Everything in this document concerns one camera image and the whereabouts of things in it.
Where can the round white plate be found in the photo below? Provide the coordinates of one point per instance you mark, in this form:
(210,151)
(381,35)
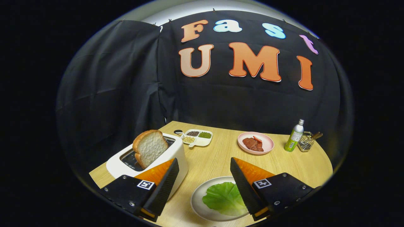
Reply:
(199,205)

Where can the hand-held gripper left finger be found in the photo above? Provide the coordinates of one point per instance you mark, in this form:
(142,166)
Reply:
(166,184)

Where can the white divided condiment dish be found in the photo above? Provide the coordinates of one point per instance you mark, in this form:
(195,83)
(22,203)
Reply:
(199,142)

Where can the round-topped bread slice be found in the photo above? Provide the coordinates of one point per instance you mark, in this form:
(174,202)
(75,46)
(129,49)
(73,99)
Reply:
(151,146)

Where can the pink plate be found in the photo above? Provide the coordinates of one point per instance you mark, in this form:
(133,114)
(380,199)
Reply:
(266,143)

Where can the green lettuce leaf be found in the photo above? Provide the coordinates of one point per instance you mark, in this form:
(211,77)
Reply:
(222,198)

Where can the silver bottle with green label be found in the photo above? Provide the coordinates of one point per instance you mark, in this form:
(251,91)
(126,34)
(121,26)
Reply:
(294,137)

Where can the black backdrop cloth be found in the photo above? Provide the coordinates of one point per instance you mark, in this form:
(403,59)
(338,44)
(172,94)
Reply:
(110,94)

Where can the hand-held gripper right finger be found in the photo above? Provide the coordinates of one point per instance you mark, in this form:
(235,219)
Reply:
(243,186)

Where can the red meat pieces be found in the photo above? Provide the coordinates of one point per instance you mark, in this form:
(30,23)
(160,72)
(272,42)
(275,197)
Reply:
(252,144)

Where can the white toaster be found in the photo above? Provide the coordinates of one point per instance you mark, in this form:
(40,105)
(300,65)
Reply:
(176,154)

